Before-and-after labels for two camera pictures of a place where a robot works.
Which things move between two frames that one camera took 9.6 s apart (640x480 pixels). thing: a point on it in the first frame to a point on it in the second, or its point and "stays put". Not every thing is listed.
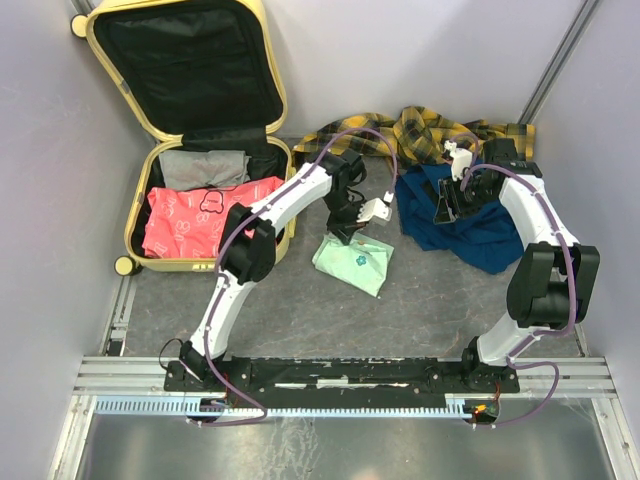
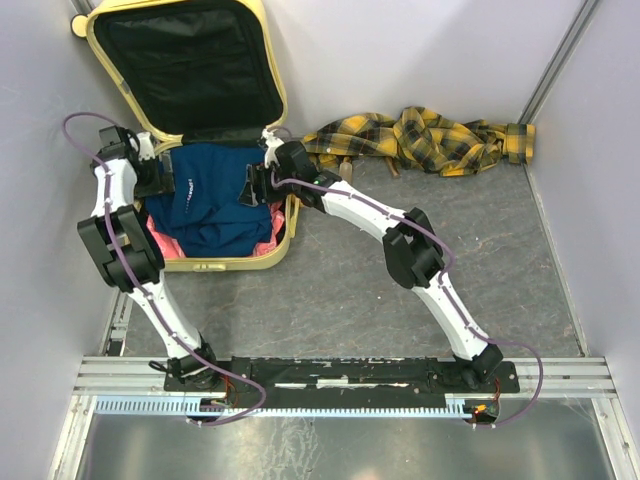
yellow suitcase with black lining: x=204 y=74 stays put
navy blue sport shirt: x=487 y=238 to x=204 y=217
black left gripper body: x=340 y=205 to x=152 y=181
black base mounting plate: x=259 y=375 stays put
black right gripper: x=448 y=210 to x=257 y=174
